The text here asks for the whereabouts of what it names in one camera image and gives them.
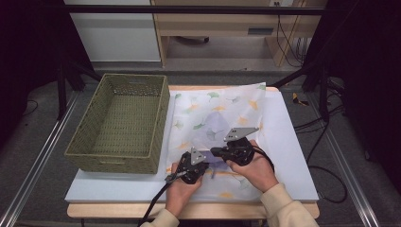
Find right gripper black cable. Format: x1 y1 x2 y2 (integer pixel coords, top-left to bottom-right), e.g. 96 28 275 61
252 146 275 173

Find yellow and black tool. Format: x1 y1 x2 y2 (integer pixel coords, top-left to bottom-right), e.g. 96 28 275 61
291 92 310 107

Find looped black floor cable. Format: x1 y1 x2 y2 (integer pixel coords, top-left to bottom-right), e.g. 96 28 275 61
305 122 348 204

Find person's left hand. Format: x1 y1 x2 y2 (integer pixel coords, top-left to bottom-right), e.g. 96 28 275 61
165 162 205 218

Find green woven basket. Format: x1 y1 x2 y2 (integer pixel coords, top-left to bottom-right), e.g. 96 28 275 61
64 73 171 175

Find purple garment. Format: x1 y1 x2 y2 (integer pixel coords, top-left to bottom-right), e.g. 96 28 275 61
195 112 235 180

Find wooden desk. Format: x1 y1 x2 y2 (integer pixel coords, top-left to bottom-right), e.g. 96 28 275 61
150 0 327 68

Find white cabinet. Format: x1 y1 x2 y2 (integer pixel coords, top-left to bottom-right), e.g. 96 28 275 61
63 0 162 62

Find bundle of black floor cables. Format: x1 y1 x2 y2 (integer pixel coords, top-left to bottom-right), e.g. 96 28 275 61
293 103 346 134

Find person's right hand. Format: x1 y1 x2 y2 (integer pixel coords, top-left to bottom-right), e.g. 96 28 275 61
226 140 280 194

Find black curtain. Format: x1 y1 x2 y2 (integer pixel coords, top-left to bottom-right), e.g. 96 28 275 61
0 0 96 146
304 0 401 193

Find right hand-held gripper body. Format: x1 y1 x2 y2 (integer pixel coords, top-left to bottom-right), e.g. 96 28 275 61
223 127 260 167

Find hanging black cables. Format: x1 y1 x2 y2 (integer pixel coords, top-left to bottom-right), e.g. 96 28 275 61
273 1 309 68

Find black horizontal bar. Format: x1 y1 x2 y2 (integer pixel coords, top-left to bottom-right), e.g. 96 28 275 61
64 4 325 16

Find white board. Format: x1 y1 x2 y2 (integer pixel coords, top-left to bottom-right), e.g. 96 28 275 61
64 89 320 203

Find leaf-print mesh laundry bag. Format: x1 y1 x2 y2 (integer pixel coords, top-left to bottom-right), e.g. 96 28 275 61
165 82 268 201

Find black metal stand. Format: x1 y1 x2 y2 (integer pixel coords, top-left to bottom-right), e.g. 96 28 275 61
56 60 102 121
270 62 332 124

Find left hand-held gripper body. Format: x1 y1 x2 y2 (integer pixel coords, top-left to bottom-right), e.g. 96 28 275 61
175 147 211 185

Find thin black floor cable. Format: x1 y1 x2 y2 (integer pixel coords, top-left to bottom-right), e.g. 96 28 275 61
21 98 40 117

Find aluminium rail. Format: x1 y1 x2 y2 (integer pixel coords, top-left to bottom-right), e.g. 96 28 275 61
306 93 382 227
0 91 79 227

